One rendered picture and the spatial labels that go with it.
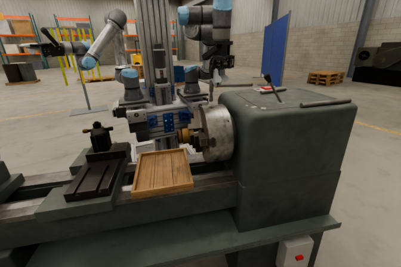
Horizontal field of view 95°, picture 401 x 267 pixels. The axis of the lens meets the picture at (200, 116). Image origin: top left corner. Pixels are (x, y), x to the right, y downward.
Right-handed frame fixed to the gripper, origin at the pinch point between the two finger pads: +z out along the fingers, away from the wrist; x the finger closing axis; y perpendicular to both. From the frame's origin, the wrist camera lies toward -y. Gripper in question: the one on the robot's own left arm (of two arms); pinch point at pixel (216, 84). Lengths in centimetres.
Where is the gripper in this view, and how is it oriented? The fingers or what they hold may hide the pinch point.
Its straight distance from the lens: 90.4
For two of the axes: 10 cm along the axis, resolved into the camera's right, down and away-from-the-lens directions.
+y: 6.5, 3.3, -6.9
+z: 0.1, 9.0, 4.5
